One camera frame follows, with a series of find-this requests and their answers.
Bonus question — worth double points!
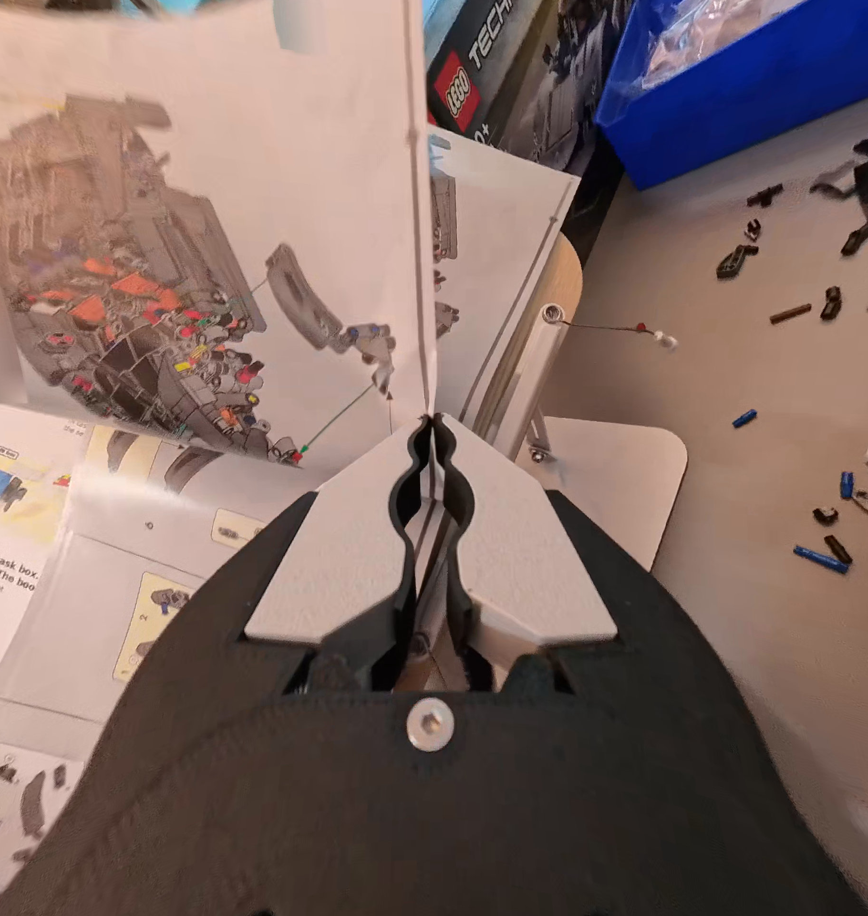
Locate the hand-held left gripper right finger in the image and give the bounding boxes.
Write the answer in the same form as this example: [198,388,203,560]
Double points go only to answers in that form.
[434,414,619,694]

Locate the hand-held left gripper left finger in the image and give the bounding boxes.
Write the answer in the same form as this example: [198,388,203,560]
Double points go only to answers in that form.
[243,415,431,694]

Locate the lego instruction booklet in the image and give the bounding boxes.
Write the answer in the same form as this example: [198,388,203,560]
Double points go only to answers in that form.
[0,0,585,899]

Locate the scattered loose lego pieces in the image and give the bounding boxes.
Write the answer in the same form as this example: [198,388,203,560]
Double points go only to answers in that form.
[716,136,868,577]

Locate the lego set box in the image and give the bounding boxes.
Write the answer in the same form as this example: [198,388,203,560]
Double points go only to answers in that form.
[423,0,639,267]

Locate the white book stand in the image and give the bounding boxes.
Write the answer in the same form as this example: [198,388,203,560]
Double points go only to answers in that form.
[459,232,690,573]

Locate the blue storage bin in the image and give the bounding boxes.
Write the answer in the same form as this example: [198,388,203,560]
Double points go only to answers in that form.
[595,0,868,191]

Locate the clear plastic bags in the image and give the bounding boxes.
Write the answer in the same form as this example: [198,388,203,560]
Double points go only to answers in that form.
[641,0,828,90]

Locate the page holder cord white tip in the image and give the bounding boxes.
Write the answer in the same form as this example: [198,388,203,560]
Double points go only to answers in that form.
[541,304,680,353]

